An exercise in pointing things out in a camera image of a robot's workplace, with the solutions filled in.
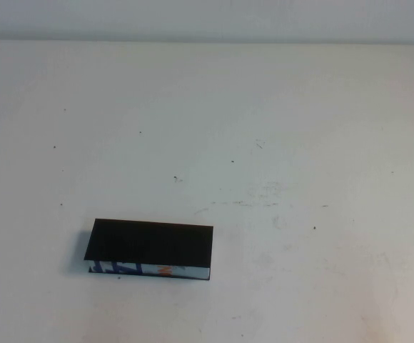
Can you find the black printed glasses case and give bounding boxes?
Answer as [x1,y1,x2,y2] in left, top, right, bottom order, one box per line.
[84,218,215,282]

